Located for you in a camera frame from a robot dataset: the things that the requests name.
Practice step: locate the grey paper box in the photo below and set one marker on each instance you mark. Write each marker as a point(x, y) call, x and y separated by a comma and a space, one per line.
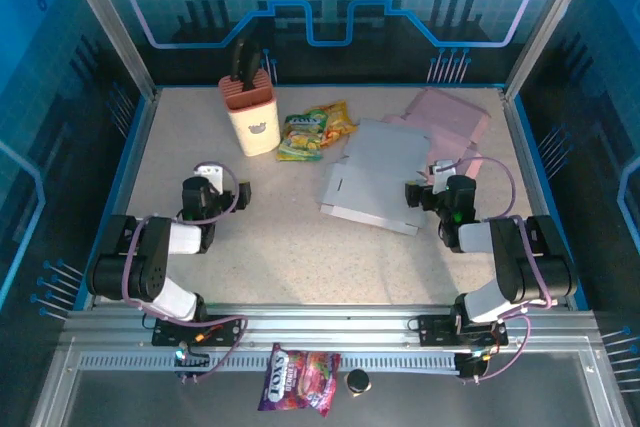
point(370, 172)

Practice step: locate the pink paper box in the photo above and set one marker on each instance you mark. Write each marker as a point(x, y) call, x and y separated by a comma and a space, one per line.
point(445, 117)

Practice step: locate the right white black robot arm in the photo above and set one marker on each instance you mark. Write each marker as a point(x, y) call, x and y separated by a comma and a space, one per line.
point(520, 267)

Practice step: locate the cream knife block pink insert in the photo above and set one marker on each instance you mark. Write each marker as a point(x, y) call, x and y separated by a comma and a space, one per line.
point(252, 122)

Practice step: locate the yellow orange candy bag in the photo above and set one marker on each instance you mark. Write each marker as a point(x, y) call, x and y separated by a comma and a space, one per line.
point(335, 122)

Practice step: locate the black connector module with led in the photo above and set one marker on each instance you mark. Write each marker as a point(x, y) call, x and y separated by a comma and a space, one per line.
point(472, 364)
point(192, 359)

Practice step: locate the purple berries candy bag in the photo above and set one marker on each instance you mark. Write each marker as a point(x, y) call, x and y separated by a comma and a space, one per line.
point(295, 377)

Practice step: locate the small black round cap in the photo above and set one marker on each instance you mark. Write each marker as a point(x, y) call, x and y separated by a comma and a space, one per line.
point(358, 382)

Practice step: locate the grey metal shelf panel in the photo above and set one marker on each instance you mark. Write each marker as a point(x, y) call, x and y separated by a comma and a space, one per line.
point(150, 402)

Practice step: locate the aluminium table side rail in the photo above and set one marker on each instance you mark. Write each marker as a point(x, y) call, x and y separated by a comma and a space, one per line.
point(127, 187)
point(530, 187)

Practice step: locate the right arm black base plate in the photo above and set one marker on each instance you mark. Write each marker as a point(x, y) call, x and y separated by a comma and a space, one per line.
point(435, 332)

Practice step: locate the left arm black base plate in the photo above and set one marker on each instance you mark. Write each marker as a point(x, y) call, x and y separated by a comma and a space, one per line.
point(165, 334)

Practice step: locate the aluminium frame beam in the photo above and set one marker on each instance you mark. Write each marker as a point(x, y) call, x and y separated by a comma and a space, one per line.
point(325, 322)

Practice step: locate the aluminium frame post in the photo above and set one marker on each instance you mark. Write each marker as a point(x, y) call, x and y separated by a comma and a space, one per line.
point(545, 22)
point(110, 22)

